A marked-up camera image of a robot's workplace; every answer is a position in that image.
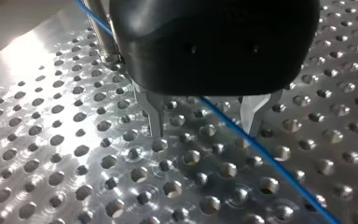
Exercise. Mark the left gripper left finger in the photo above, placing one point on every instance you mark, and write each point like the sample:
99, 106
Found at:
155, 112

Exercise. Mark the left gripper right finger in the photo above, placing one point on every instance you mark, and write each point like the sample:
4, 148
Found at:
252, 115

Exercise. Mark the metal post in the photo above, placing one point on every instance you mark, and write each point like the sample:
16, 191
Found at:
103, 34

